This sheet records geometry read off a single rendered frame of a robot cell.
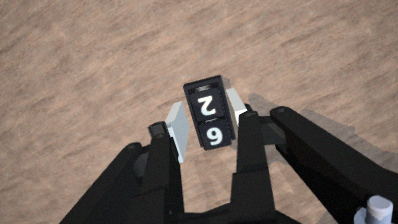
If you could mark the black rectangular tray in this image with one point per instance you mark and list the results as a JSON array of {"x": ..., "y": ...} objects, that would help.
[{"x": 218, "y": 80}]

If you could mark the black cube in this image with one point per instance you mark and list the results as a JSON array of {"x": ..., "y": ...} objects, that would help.
[
  {"x": 214, "y": 133},
  {"x": 206, "y": 102}
]

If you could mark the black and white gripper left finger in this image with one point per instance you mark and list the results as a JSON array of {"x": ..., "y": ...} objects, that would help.
[{"x": 151, "y": 198}]

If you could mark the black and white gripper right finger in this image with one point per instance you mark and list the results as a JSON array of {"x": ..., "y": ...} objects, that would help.
[{"x": 353, "y": 188}]

